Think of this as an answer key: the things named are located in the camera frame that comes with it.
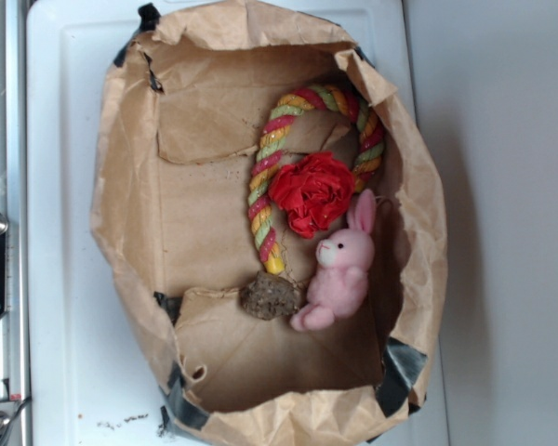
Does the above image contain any brown speckled rock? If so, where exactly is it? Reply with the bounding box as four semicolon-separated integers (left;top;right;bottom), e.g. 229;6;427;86
239;271;301;321

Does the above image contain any red fabric flower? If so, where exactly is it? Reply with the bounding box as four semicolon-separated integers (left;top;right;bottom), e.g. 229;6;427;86
269;152;355;239

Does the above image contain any pink plush bunny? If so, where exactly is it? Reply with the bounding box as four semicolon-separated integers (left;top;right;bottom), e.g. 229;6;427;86
290;190;377;332

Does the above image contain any brown paper bag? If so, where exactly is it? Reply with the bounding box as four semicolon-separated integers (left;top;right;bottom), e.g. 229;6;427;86
91;1;447;445

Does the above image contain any multicolour twisted rope toy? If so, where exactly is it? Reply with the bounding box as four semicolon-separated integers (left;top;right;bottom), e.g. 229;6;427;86
247;85;385;275

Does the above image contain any aluminium frame rail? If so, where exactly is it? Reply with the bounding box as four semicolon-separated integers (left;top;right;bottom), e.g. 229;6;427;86
0;0;32;445

